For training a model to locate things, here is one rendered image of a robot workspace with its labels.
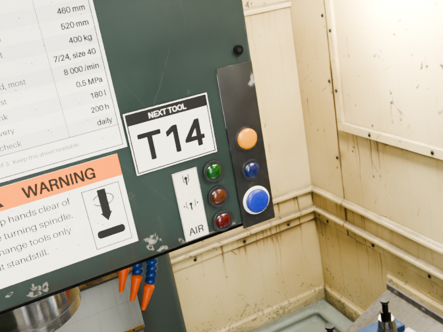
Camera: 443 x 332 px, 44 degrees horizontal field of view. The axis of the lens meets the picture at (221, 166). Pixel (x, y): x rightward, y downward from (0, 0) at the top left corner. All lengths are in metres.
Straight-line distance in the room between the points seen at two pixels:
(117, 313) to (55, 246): 0.81
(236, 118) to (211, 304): 1.41
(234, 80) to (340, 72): 1.08
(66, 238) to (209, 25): 0.28
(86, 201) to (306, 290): 1.65
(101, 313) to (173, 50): 0.91
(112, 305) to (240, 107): 0.86
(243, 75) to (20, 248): 0.31
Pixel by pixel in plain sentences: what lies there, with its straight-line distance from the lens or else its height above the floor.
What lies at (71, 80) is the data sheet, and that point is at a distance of 0.58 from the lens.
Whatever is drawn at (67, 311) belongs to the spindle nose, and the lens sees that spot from 0.82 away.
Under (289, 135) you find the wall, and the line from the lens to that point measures 1.92.
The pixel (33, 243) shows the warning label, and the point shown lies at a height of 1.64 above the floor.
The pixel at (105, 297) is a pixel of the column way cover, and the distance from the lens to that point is 1.39.
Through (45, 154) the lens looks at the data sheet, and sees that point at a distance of 0.58.
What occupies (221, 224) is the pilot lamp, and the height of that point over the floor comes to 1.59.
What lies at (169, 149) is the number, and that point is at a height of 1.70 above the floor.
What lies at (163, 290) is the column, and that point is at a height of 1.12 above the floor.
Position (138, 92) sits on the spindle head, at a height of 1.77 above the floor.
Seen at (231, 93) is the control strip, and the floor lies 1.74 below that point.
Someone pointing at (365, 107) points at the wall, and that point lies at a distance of 1.64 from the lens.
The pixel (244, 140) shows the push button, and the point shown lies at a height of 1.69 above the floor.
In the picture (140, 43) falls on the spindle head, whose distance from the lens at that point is 0.59.
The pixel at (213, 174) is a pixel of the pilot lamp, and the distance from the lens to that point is 0.64.
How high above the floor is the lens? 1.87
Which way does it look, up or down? 19 degrees down
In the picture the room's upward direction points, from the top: 10 degrees counter-clockwise
